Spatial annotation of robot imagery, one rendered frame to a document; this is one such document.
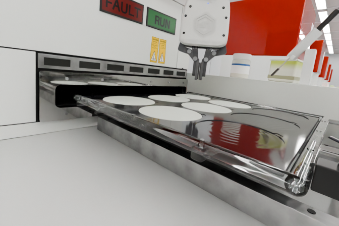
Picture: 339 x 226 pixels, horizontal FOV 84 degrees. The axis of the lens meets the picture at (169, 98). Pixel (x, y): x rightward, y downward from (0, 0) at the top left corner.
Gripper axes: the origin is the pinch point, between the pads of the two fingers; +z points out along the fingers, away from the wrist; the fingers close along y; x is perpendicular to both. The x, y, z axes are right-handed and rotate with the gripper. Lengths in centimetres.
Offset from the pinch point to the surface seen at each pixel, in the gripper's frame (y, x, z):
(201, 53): -9, 301, -35
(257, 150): 7.0, -25.9, 7.1
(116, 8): -20.2, -1.8, -12.0
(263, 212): 8.9, -24.8, 13.8
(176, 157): -1.1, -18.7, 12.6
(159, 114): -4.4, -17.5, 7.1
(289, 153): 10.0, -25.4, 7.1
